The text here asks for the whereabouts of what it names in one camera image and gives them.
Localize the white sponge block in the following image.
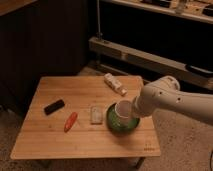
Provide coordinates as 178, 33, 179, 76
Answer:
90, 106, 103, 124

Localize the white small bottle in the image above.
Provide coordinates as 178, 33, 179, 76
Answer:
104, 73, 127, 96

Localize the metal shelf rack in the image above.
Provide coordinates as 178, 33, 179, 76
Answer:
89, 0, 213, 94

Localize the orange carrot toy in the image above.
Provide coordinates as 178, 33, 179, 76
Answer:
64, 112, 78, 132

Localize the green ceramic bowl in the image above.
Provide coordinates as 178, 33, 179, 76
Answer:
106, 104, 140, 132

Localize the dark wooden cabinet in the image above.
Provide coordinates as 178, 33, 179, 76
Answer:
0, 0, 88, 114

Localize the low wooden table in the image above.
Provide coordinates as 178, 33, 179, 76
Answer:
10, 76, 161, 160

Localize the white ceramic cup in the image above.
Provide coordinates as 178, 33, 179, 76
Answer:
115, 100, 132, 119

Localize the black rectangular block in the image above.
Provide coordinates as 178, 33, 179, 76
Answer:
44, 99, 65, 115

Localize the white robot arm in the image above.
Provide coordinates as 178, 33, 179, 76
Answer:
131, 76, 213, 126

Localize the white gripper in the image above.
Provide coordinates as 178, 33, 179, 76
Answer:
131, 97, 144, 118

